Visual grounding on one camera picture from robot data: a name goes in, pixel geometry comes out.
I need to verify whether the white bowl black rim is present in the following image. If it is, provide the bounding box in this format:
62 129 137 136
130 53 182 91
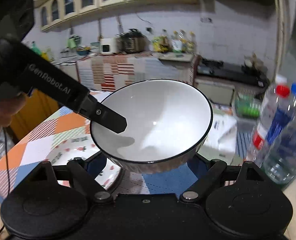
90 79 214 174

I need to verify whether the pink bunny carrot plate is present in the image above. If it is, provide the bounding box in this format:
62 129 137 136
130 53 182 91
46 134 124 193

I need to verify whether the person's left hand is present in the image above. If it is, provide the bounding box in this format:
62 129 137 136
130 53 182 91
0 94 26 129

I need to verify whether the colourful patchwork tablecloth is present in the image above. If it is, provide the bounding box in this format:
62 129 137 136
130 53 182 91
0 89 241 205

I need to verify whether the striped counter cloth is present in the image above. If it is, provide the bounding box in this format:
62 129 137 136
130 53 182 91
77 52 200 92

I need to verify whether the orange wooden chair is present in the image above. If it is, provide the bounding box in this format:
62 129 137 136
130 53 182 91
7 90 59 143

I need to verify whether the blue bowl on counter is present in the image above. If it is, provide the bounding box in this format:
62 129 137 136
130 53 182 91
76 46 90 56

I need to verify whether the white rice cooker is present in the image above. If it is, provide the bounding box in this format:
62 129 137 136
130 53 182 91
100 37 118 55

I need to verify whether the green plastic basket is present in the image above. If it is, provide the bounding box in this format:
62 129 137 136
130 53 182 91
234 92 261 120

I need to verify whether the red cap water bottle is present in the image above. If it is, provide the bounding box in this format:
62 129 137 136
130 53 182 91
246 83 290 166

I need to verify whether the green label water bottle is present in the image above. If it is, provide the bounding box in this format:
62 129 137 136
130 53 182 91
261 115 296 185

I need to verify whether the blue cap water bottle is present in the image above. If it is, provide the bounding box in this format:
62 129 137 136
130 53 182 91
259 82 296 165

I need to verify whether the black pressure cooker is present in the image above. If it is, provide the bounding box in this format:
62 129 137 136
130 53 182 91
116 28 146 54

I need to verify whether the yellow snack bag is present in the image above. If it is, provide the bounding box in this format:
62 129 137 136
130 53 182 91
152 35 169 53

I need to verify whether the black gas stove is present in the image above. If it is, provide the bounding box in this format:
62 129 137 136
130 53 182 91
196 58 270 88

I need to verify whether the white cutting board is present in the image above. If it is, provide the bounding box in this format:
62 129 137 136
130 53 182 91
158 53 194 62

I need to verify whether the oil bottle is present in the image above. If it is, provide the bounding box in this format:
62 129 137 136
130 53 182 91
171 29 187 53

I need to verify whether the pot on stove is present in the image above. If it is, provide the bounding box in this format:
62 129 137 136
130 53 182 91
244 53 268 74

